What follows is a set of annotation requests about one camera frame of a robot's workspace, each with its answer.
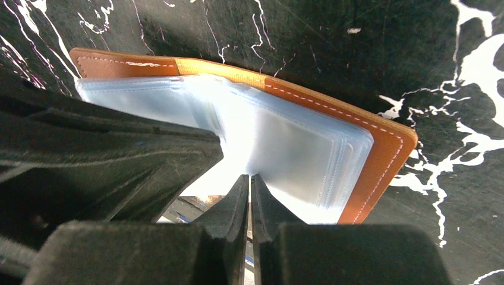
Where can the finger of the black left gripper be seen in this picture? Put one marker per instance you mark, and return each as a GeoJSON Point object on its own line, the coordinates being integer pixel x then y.
{"type": "Point", "coordinates": [63, 159]}

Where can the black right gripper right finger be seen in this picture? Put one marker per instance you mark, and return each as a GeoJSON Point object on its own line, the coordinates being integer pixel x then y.
{"type": "Point", "coordinates": [290, 251]}

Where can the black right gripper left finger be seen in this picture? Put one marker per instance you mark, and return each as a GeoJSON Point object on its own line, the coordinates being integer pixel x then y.
{"type": "Point", "coordinates": [209, 250]}

